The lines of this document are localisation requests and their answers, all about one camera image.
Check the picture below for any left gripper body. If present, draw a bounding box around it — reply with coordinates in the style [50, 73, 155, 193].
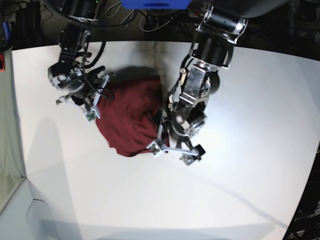
[146, 117, 206, 166]

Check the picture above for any white cable loop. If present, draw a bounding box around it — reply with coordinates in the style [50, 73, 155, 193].
[104, 4, 173, 32]

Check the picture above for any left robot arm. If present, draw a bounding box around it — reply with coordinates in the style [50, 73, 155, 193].
[147, 0, 285, 166]

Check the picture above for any dark red t-shirt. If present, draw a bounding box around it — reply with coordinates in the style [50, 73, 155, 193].
[95, 66, 163, 157]

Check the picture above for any blue handle at left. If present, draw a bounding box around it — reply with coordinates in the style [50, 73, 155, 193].
[2, 21, 12, 42]

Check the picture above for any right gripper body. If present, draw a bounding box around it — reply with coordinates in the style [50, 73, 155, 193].
[54, 71, 116, 122]

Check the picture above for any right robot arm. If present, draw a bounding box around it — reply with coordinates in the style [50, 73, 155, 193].
[45, 0, 138, 122]

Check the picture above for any red box at left edge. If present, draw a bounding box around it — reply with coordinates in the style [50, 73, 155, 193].
[0, 53, 6, 72]

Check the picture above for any blue box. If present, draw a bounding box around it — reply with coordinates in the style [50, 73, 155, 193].
[120, 0, 191, 10]

